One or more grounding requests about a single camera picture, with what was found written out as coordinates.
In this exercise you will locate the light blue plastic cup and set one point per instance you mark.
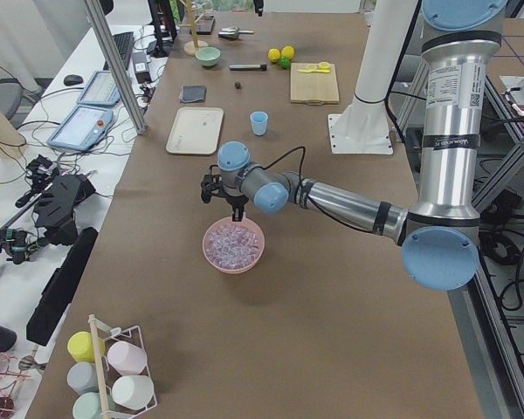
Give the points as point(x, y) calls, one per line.
point(259, 121)

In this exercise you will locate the white wire cup rack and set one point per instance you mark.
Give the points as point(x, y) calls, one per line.
point(123, 383)

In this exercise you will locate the yellow lemon outer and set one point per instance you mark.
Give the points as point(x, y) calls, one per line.
point(274, 55)

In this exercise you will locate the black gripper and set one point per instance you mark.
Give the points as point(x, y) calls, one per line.
point(237, 201)

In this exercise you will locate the steel muddler black tip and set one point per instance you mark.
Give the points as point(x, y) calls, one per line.
point(247, 67)

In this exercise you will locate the pink bowl of ice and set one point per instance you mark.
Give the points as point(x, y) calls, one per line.
point(233, 247)

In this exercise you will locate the cream rabbit tray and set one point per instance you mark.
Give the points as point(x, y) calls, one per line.
point(195, 131)

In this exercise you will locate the grey folded cloth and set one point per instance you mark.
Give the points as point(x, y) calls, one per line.
point(193, 94)

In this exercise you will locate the metal ice scoop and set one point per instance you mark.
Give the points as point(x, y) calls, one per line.
point(233, 33)

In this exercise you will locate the green lime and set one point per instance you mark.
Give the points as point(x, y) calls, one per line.
point(284, 63)

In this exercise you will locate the wooden cutting board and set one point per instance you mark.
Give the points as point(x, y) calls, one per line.
point(313, 88)

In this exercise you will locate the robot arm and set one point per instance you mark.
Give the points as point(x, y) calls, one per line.
point(258, 7)
point(438, 234)

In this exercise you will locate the yellow lemon near lime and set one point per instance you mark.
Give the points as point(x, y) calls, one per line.
point(287, 52)

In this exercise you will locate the yellow plastic knife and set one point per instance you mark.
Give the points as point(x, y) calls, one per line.
point(317, 71)

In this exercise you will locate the wooden cup tree stand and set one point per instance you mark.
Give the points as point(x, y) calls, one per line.
point(193, 14)

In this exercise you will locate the mint green bowl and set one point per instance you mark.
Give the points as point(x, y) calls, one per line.
point(208, 56)

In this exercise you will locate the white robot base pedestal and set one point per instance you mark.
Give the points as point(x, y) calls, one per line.
point(363, 127)

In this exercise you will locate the aluminium frame post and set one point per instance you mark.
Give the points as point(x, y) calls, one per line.
point(110, 52)

